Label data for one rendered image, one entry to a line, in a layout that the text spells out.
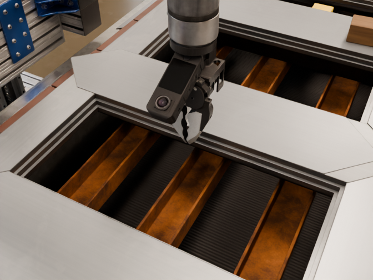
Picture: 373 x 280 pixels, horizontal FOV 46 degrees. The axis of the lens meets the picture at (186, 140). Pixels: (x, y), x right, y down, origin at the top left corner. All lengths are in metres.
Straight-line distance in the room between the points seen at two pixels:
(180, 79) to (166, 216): 0.39
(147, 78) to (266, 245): 0.46
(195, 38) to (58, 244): 0.39
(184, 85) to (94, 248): 0.29
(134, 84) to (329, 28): 0.57
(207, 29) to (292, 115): 0.38
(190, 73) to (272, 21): 0.65
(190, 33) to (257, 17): 0.67
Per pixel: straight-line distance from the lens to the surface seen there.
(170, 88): 0.66
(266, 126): 0.92
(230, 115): 0.93
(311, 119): 0.96
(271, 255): 0.92
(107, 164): 1.07
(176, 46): 0.66
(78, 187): 1.04
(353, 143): 0.93
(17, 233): 0.78
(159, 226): 0.95
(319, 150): 0.89
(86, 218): 0.77
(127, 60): 1.10
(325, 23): 1.31
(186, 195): 1.00
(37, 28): 1.45
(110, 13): 3.19
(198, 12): 0.62
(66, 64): 1.43
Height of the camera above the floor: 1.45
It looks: 44 degrees down
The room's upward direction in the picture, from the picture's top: straight up
